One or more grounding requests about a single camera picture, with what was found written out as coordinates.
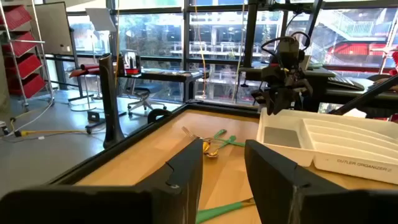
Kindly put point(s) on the red flat object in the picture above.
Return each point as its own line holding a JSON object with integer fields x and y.
{"x": 133, "y": 71}

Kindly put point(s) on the red padded stool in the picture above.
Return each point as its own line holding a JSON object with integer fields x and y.
{"x": 82, "y": 72}

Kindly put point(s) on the black keyboard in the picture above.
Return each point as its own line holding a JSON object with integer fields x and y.
{"x": 345, "y": 83}

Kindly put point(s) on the white cutlery organizer tray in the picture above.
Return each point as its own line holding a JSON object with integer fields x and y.
{"x": 342, "y": 146}

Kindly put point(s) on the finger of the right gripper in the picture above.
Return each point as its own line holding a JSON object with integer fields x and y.
{"x": 273, "y": 101}
{"x": 300, "y": 90}

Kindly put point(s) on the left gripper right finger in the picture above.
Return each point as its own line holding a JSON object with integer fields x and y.
{"x": 311, "y": 205}

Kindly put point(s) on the red plastic storage bin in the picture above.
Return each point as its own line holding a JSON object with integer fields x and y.
{"x": 26, "y": 66}
{"x": 15, "y": 17}
{"x": 29, "y": 85}
{"x": 21, "y": 46}

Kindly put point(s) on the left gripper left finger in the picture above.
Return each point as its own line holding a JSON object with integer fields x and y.
{"x": 93, "y": 205}

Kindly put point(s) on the black office chair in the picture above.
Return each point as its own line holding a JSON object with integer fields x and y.
{"x": 140, "y": 92}

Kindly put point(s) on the black tapered floor post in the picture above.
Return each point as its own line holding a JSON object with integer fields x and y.
{"x": 110, "y": 102}

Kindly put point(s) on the grey whiteboard on stand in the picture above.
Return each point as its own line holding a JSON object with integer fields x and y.
{"x": 53, "y": 28}

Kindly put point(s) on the black office desk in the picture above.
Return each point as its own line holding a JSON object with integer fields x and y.
{"x": 320, "y": 74}
{"x": 168, "y": 76}

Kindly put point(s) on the white tilted panel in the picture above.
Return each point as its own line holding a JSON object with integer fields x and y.
{"x": 101, "y": 18}

